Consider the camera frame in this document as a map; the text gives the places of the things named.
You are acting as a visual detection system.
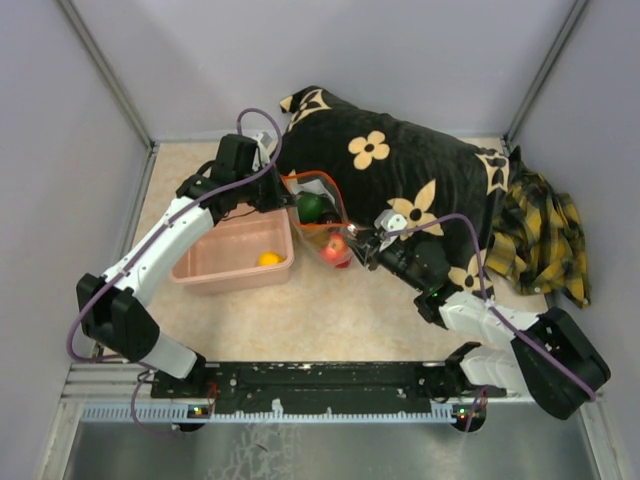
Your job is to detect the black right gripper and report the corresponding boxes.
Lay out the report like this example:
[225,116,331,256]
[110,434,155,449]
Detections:
[344,227,427,292]

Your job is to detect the yellow plaid shirt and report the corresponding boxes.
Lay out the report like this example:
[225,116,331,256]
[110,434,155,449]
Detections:
[486,147,591,309]

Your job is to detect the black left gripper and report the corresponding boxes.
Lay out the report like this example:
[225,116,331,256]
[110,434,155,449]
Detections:
[236,158,298,213]

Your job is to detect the aluminium frame rail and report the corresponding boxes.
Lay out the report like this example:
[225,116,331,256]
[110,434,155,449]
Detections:
[62,362,507,428]

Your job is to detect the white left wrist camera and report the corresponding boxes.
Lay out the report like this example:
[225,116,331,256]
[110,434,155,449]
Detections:
[252,131,277,172]

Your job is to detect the black floral pillow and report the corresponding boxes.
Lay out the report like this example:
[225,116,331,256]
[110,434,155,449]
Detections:
[276,86,522,294]

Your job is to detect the green toy lime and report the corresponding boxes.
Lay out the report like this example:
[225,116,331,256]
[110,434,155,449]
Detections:
[297,192,324,224]

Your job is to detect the yellow toy lemon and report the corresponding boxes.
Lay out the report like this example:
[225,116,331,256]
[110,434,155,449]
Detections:
[257,251,286,266]

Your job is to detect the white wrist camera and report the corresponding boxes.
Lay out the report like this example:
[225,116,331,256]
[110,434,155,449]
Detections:
[374,209,407,252]
[252,131,277,172]

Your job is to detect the pink plastic basket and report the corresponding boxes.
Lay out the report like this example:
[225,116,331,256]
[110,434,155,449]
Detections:
[169,204,295,295]

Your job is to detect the red yellow toy apple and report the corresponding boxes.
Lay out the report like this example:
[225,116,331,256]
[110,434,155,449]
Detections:
[320,233,349,265]

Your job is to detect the dark purple toy fruit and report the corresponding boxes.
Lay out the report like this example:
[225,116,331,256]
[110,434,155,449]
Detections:
[319,211,342,225]

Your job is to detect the clear zip bag red zipper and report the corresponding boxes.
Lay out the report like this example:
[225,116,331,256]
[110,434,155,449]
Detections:
[281,170,353,269]

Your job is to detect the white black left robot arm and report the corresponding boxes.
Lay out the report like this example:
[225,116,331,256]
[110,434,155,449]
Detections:
[76,132,294,397]

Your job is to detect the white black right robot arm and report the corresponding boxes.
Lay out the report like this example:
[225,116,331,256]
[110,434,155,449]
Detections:
[347,232,611,420]

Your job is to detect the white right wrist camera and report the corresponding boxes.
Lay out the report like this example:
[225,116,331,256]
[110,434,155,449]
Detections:
[374,209,407,252]

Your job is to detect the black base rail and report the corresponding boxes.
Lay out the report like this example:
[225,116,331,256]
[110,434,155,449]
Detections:
[151,361,476,416]

